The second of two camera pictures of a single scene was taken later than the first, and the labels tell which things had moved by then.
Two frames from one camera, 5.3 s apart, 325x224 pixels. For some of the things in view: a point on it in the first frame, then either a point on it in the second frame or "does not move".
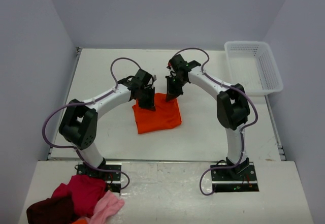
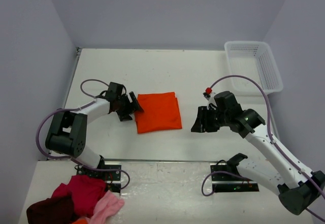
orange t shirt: x=166 y=115 does not move
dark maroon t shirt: x=59 y=210 does not move
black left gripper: x=149 y=105 → x=131 y=106
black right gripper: x=172 y=93 → x=202 y=124
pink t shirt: x=104 y=207 does not move
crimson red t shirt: x=85 y=192 does not move
